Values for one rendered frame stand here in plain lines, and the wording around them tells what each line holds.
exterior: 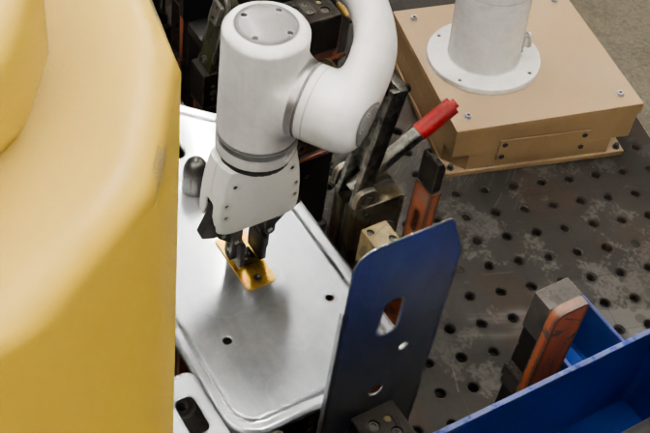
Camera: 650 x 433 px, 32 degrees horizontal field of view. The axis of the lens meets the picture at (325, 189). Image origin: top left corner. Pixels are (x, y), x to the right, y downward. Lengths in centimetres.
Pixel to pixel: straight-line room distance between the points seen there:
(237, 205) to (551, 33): 97
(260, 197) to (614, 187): 88
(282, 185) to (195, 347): 20
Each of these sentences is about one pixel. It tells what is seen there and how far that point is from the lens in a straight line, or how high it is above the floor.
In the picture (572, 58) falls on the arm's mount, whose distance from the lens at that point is 198.
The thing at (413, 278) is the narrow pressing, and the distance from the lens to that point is 96.
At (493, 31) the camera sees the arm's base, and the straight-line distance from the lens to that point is 183.
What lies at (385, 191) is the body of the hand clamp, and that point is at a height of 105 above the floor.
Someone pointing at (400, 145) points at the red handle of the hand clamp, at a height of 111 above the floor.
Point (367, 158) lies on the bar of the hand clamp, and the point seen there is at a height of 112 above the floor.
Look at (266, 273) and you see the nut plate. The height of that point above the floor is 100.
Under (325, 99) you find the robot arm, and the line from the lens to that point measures 105.
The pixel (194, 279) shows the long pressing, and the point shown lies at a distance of 129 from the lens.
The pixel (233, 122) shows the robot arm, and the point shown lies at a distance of 110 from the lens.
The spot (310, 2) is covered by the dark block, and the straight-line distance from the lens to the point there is 147.
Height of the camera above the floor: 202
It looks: 47 degrees down
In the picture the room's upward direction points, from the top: 9 degrees clockwise
